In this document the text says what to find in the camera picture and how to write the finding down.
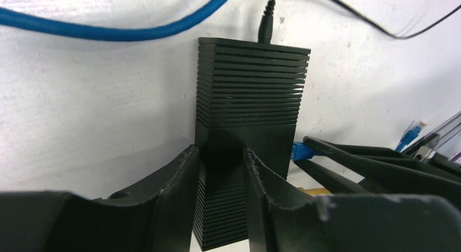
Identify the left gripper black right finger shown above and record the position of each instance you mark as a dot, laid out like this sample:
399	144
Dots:
282	218

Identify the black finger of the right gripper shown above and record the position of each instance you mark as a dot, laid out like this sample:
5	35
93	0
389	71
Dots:
333	182
393	171

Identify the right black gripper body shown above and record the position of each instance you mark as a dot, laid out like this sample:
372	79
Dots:
439	147

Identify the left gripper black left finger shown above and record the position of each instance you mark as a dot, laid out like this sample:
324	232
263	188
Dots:
153	214

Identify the black network switch small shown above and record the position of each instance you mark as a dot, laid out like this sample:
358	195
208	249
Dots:
248	95

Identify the black power adapter with cord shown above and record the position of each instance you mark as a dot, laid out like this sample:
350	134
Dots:
265	30

